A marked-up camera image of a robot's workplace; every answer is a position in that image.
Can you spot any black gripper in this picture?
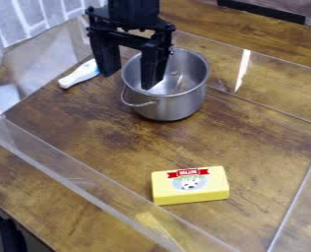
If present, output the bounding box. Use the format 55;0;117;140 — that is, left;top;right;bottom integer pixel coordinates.
86;0;177;91

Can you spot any yellow butter block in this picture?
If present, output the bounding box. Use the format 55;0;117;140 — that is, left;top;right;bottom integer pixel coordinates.
151;166;230;206

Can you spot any stainless steel pot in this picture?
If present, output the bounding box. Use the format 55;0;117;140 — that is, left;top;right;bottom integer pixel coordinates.
119;47;209;121

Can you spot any white curtain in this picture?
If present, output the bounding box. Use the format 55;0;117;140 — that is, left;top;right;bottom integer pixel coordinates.
0;0;109;65

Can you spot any clear acrylic barrier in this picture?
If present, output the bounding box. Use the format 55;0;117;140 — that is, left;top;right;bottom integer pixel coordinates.
0;19;311;252

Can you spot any black bar at table edge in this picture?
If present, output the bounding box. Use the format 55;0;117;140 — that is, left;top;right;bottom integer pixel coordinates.
216;0;305;25

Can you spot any black table leg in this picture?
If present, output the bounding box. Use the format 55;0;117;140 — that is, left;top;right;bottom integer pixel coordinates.
0;216;28;252

